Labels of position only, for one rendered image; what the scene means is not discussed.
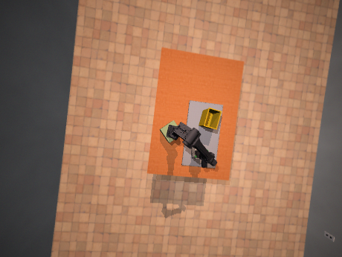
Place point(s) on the yellow open-top bin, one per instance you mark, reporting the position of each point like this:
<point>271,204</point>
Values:
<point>210,118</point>

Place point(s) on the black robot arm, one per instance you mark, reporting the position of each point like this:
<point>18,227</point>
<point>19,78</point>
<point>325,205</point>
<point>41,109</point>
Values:
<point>191,138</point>

